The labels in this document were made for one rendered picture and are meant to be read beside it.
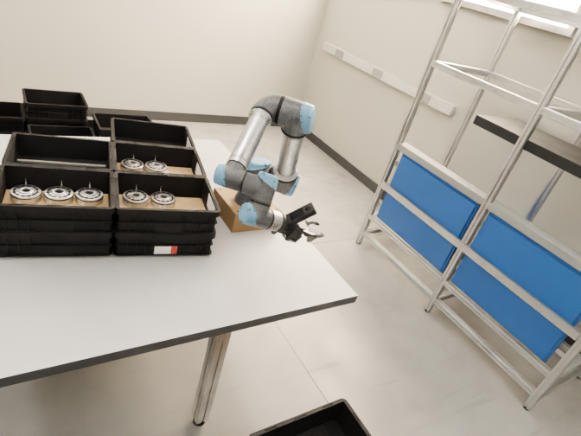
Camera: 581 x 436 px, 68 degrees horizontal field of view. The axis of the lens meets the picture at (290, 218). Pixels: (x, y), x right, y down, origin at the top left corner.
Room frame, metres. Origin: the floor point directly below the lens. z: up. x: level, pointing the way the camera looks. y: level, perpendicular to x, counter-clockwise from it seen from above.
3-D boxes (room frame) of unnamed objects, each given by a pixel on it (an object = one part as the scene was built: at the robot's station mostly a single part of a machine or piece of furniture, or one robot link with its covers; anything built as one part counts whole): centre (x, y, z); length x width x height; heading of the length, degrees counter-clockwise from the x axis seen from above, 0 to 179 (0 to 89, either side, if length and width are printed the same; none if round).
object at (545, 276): (2.23, -1.39, 0.60); 0.72 x 0.03 x 0.56; 39
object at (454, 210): (2.85, -0.89, 0.60); 0.72 x 0.03 x 0.56; 39
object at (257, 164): (1.89, 0.21, 0.97); 0.13 x 0.12 x 0.14; 87
